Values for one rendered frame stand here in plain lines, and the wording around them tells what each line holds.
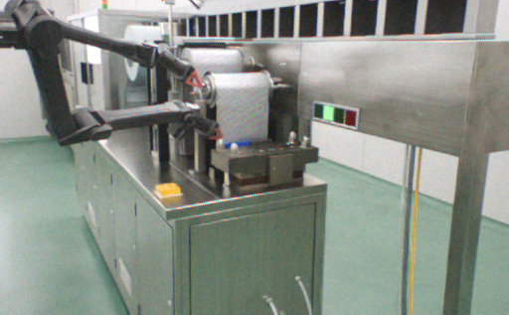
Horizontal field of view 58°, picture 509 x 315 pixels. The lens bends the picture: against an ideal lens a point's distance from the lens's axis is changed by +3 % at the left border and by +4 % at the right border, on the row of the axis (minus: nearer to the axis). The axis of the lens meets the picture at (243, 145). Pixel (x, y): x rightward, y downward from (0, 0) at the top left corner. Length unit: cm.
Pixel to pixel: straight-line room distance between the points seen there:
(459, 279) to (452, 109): 57
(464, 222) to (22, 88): 639
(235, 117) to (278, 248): 54
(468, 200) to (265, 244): 70
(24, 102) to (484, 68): 651
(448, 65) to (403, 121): 22
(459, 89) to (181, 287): 106
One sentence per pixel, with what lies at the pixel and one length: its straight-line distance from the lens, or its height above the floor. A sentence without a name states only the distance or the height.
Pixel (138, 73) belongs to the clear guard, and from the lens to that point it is 273.
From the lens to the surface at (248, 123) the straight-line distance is 184.
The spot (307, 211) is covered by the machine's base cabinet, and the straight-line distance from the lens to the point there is 179.
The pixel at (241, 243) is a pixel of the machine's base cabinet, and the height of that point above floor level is 72.
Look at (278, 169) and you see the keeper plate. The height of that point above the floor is 97.
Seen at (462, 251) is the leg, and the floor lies 81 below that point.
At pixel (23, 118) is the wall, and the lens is 726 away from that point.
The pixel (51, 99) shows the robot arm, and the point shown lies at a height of 129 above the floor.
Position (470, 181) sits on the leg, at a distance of 152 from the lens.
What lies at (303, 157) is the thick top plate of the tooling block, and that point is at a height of 100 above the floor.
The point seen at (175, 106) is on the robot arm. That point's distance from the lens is 160.
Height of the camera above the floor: 144
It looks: 13 degrees down
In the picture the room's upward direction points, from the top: straight up
